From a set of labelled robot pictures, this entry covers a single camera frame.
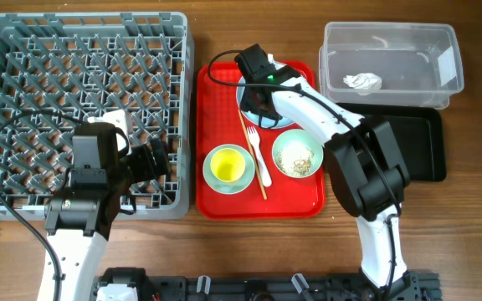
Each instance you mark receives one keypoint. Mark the small light blue bowl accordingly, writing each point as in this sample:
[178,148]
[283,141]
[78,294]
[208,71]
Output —
[229,188]

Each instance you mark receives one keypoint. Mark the red plastic serving tray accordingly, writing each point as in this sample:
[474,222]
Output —
[218,124]

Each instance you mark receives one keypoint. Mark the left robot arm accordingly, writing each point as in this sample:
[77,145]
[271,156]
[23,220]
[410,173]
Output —
[79,216]

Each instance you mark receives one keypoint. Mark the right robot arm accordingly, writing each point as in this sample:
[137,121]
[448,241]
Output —
[367,170]

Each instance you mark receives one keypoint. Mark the yellow cup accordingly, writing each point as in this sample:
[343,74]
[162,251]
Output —
[228,164]

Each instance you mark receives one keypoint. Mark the white tissue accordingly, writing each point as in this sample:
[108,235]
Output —
[363,81]

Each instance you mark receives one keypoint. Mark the light green bowl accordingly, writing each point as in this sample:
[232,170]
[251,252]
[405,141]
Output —
[303,137]

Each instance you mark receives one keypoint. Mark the rice and food scraps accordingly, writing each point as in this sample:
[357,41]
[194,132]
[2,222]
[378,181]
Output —
[295,159]

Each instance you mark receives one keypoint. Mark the large light blue plate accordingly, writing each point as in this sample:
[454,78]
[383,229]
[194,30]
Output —
[280,122]

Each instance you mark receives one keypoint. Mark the grey plastic dishwasher rack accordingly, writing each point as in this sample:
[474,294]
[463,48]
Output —
[58,68]

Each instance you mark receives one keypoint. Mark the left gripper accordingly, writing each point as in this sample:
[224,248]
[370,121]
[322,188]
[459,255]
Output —
[148,169]

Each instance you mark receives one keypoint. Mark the white plastic fork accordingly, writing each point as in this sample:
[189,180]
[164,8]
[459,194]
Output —
[255,140]

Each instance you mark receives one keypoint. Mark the black rectangular tray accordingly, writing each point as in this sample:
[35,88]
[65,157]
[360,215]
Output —
[419,134]

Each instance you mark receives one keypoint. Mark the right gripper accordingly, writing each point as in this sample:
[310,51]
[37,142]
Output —
[247,104]

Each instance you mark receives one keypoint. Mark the clear plastic waste bin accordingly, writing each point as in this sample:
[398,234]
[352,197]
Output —
[420,63]

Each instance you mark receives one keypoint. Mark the wooden chopstick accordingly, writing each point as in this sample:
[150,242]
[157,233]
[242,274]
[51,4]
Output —
[251,151]

